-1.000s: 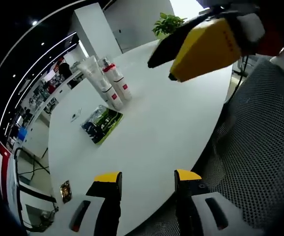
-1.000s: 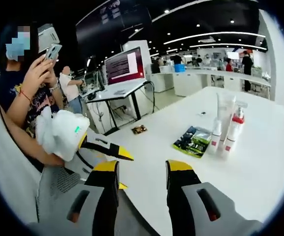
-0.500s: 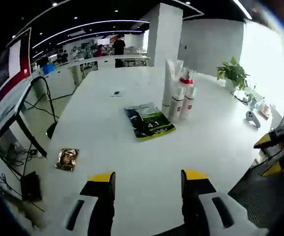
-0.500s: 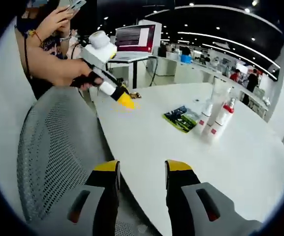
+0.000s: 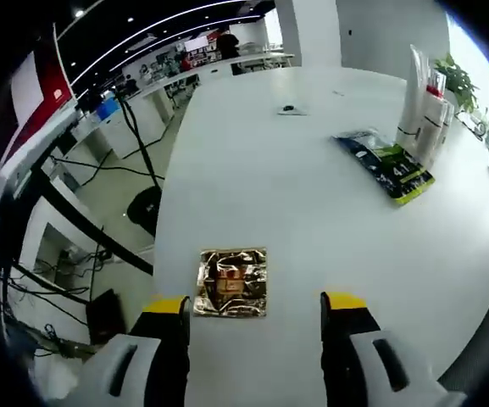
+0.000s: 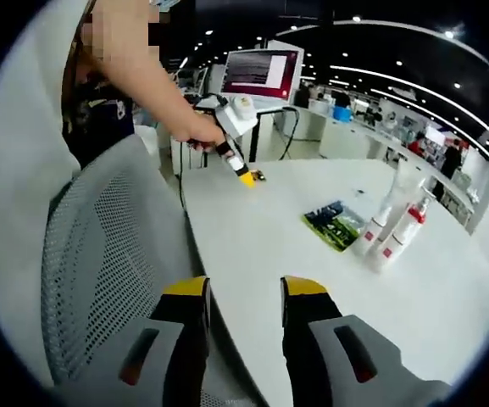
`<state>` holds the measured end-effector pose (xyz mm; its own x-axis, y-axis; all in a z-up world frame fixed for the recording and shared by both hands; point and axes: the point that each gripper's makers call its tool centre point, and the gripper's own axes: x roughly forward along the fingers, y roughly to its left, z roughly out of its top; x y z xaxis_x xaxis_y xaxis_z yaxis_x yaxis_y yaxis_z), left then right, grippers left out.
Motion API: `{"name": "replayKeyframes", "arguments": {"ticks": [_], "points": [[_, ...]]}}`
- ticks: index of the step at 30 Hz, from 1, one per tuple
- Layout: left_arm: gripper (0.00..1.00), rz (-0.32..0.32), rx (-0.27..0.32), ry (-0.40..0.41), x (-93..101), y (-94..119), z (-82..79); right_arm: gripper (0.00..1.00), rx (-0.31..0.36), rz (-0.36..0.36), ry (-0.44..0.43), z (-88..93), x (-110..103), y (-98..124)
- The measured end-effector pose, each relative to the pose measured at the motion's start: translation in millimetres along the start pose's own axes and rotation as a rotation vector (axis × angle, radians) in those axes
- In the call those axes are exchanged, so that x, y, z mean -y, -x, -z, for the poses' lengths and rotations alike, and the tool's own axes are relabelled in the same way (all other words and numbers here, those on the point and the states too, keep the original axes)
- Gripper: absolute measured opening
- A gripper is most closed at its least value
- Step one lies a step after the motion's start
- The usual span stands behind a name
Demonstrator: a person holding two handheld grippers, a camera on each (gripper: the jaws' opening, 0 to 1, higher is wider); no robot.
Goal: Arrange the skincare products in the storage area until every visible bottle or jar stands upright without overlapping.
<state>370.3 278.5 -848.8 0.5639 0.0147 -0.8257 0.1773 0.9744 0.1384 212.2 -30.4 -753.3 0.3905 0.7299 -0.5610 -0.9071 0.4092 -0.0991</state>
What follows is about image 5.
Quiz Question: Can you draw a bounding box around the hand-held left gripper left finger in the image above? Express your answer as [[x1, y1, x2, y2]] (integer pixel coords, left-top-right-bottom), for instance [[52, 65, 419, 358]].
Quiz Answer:
[[76, 294, 192, 407]]

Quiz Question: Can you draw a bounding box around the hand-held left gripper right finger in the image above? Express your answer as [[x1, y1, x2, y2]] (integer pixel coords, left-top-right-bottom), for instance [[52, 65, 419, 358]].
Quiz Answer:
[[320, 290, 469, 407]]

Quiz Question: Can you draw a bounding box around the white skincare tube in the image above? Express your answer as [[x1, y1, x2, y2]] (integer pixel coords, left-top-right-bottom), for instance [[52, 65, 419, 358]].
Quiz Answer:
[[395, 43, 431, 148]]

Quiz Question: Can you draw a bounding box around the blue storage box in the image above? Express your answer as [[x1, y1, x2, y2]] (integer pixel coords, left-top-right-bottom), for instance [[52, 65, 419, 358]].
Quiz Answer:
[[94, 99, 124, 123]]

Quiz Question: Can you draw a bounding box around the black floor box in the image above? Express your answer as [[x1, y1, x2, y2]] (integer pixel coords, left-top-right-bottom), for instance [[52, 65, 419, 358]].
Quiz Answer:
[[86, 287, 127, 345]]

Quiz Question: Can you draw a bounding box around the gold foil packet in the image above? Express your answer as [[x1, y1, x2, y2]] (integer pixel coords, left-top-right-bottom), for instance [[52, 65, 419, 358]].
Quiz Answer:
[[192, 247, 270, 318]]

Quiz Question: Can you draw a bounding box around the black display stand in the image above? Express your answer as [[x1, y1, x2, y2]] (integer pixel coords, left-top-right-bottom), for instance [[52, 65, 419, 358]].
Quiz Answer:
[[114, 86, 164, 235]]

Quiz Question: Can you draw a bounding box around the green black packet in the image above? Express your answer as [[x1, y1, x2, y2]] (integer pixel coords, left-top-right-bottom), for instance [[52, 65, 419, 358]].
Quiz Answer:
[[331, 128, 436, 208]]

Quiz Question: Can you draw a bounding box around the long white office counter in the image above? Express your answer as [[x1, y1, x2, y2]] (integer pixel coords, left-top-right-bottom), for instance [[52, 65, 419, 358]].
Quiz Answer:
[[74, 53, 296, 160]]

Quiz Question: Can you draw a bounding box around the green potted plant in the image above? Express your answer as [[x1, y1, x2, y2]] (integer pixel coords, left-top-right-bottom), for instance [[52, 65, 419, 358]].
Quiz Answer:
[[432, 53, 481, 114]]

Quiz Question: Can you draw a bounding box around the black frame standing desk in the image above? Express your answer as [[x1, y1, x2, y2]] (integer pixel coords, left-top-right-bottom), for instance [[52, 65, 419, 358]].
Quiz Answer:
[[0, 139, 156, 276]]

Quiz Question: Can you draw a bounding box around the table cable grommet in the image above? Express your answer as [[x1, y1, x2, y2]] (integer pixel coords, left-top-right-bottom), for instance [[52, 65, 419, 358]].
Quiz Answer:
[[276, 103, 309, 117]]

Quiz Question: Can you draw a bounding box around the background wall screen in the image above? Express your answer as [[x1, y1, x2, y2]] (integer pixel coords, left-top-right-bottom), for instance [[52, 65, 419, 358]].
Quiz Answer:
[[183, 36, 209, 53]]

